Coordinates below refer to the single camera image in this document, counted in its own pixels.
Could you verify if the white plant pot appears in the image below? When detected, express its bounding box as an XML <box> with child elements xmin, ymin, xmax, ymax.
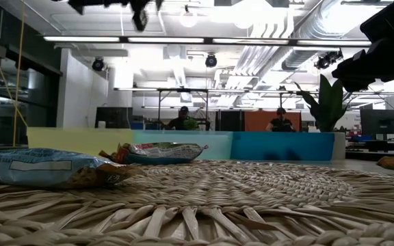
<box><xmin>332</xmin><ymin>132</ymin><xmax>347</xmax><ymax>161</ymax></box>

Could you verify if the blue plastic bin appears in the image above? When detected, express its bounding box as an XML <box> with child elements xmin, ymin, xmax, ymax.
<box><xmin>230</xmin><ymin>131</ymin><xmax>336</xmax><ymax>161</ymax></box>

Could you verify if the long ceiling light strip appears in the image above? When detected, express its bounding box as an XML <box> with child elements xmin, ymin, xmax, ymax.
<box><xmin>42</xmin><ymin>35</ymin><xmax>372</xmax><ymax>48</ymax></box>

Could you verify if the yellow translucent plastic bin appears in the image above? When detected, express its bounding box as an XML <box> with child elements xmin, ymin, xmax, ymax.
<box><xmin>27</xmin><ymin>127</ymin><xmax>135</xmax><ymax>158</ymax></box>

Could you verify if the teal translucent plastic bin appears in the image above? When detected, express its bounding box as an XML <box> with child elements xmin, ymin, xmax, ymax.
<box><xmin>131</xmin><ymin>129</ymin><xmax>234</xmax><ymax>161</ymax></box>

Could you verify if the green orange granola bar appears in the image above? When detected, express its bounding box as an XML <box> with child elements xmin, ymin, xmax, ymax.
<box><xmin>98</xmin><ymin>141</ymin><xmax>209</xmax><ymax>166</ymax></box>

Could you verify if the person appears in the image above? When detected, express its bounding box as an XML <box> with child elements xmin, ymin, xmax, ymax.
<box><xmin>265</xmin><ymin>107</ymin><xmax>296</xmax><ymax>133</ymax></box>
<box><xmin>164</xmin><ymin>105</ymin><xmax>201</xmax><ymax>131</ymax></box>

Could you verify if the dark desk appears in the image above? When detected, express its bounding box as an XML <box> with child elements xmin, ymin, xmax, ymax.
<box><xmin>345</xmin><ymin>139</ymin><xmax>394</xmax><ymax>161</ymax></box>

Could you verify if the small green plant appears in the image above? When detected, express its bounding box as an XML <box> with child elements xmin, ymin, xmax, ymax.
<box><xmin>183</xmin><ymin>118</ymin><xmax>200</xmax><ymax>131</ymax></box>

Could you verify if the round woven straw placemat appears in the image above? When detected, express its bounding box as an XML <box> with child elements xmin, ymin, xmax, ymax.
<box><xmin>0</xmin><ymin>159</ymin><xmax>394</xmax><ymax>246</ymax></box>

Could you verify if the yellow extension cable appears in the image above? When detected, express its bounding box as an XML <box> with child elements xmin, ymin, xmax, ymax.
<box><xmin>0</xmin><ymin>0</ymin><xmax>29</xmax><ymax>148</ymax></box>

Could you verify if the orange partition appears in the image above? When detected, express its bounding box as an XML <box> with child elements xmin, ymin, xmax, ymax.
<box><xmin>244</xmin><ymin>111</ymin><xmax>302</xmax><ymax>133</ymax></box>

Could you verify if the black ceiling spot lamp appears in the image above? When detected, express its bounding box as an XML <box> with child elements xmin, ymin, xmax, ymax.
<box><xmin>205</xmin><ymin>53</ymin><xmax>218</xmax><ymax>68</ymax></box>
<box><xmin>314</xmin><ymin>49</ymin><xmax>344</xmax><ymax>71</ymax></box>
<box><xmin>92</xmin><ymin>57</ymin><xmax>106</xmax><ymax>72</ymax></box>

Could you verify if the green leafy plant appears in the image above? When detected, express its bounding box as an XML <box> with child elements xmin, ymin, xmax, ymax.
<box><xmin>294</xmin><ymin>74</ymin><xmax>350</xmax><ymax>133</ymax></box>

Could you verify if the black monitor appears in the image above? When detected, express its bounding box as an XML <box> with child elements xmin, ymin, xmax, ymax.
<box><xmin>360</xmin><ymin>109</ymin><xmax>394</xmax><ymax>136</ymax></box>

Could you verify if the round ceiling lamp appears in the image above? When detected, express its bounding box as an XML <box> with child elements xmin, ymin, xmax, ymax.
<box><xmin>179</xmin><ymin>8</ymin><xmax>198</xmax><ymax>29</ymax></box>

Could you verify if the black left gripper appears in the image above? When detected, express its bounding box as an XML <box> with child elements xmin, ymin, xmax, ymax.
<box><xmin>128</xmin><ymin>0</ymin><xmax>166</xmax><ymax>32</ymax></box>

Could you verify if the blue white granola bar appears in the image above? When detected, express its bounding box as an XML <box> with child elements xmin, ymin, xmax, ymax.
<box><xmin>0</xmin><ymin>148</ymin><xmax>140</xmax><ymax>189</ymax></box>

